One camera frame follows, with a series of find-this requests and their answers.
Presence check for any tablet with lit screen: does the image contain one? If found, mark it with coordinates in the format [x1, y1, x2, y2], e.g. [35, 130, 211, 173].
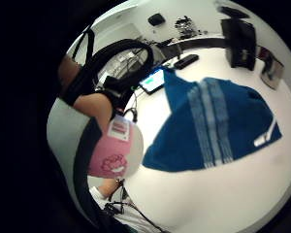
[138, 67, 167, 95]

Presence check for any black remote control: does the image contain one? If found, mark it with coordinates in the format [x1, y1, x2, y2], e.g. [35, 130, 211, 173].
[173, 53, 200, 71]

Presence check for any dark cluttered equipment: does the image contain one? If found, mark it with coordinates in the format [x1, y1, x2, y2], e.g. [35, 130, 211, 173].
[174, 15, 203, 41]

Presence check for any dark curved desk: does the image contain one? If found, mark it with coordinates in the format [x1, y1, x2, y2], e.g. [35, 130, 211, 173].
[158, 36, 228, 60]

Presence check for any blue striped towel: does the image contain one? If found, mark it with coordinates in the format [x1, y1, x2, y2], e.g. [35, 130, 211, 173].
[142, 67, 283, 173]

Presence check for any black monitor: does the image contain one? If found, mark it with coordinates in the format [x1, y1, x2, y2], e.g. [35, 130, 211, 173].
[220, 17, 258, 72]

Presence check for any person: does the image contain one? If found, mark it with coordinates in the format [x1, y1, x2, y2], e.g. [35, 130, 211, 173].
[46, 96, 144, 233]

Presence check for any framed picture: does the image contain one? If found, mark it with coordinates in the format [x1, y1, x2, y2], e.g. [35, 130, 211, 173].
[259, 53, 286, 90]

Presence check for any black wall device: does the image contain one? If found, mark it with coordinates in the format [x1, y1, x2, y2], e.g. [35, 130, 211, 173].
[147, 13, 167, 27]

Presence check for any black hanging strap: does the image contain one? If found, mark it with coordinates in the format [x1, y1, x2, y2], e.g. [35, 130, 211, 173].
[71, 28, 96, 63]

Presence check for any black wrist strap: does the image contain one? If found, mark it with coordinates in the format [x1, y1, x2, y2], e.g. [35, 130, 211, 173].
[59, 62, 100, 107]

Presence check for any black cable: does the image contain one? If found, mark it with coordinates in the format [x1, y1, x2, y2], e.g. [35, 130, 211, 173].
[103, 181, 170, 233]

